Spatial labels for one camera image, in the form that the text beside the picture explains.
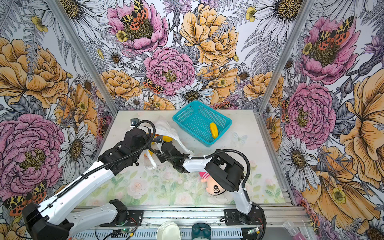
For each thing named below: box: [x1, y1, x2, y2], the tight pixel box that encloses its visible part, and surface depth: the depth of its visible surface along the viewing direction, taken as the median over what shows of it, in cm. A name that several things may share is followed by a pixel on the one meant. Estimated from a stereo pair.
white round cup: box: [156, 221, 181, 240], surface depth 71 cm
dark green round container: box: [191, 222, 212, 240], surface depth 65 cm
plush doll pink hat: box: [199, 171, 229, 203], surface depth 81 cm
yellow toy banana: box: [210, 122, 219, 139], surface depth 107 cm
